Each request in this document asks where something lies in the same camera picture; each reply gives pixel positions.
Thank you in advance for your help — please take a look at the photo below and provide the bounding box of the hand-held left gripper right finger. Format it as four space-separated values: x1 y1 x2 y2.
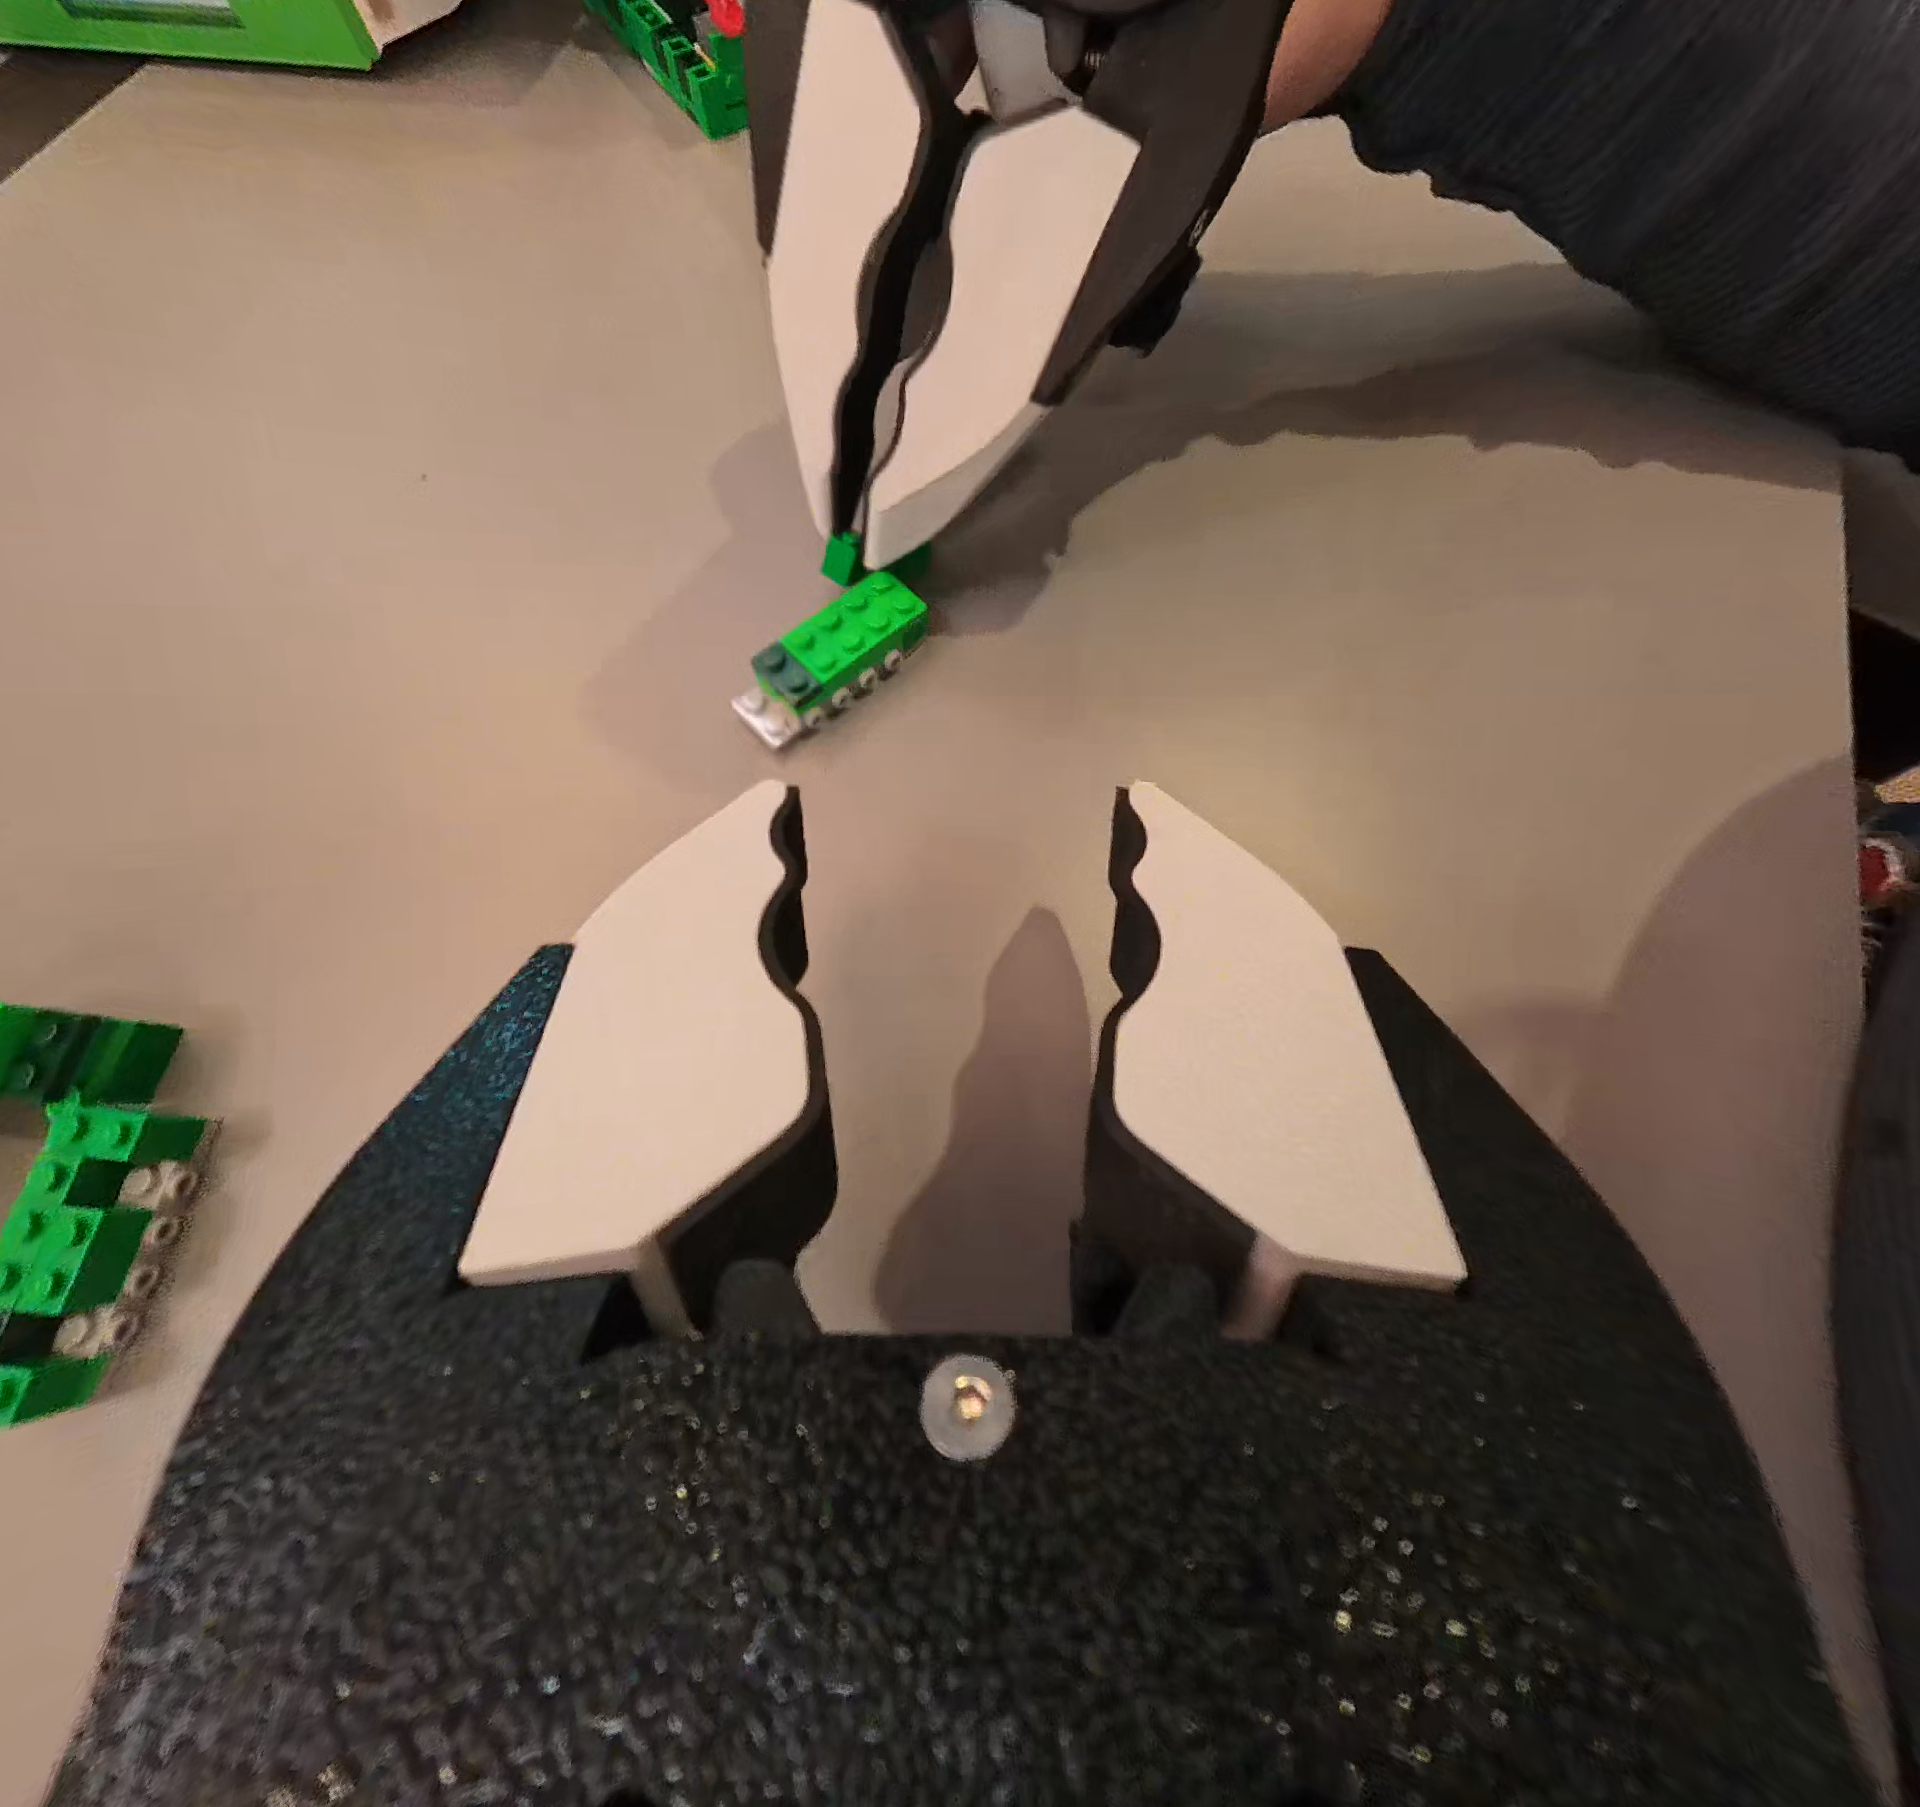
1084 781 1473 1345

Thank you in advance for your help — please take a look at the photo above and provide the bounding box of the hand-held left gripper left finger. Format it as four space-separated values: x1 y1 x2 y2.
454 781 840 1341

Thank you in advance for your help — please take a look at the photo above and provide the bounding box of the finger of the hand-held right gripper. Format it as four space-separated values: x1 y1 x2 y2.
764 0 963 541
863 0 1152 574

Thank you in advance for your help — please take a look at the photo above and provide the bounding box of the green and grey brick assembly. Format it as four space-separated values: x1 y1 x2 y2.
733 541 935 754

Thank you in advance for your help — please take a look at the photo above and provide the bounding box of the person's right forearm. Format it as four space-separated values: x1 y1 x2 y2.
1332 0 1920 475

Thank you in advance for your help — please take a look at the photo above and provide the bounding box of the grey desk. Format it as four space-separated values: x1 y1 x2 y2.
0 0 1861 1807

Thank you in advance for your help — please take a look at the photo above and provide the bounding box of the colourful brick build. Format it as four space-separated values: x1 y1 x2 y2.
582 0 749 142

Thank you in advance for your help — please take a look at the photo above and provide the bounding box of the green brick structure left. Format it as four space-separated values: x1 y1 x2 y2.
0 1002 223 1428

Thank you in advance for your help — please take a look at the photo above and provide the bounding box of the red patterned cloth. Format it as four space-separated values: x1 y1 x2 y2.
1858 763 1920 916

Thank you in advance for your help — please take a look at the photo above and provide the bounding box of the person's dark clothing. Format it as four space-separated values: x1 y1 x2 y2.
1832 922 1920 1807

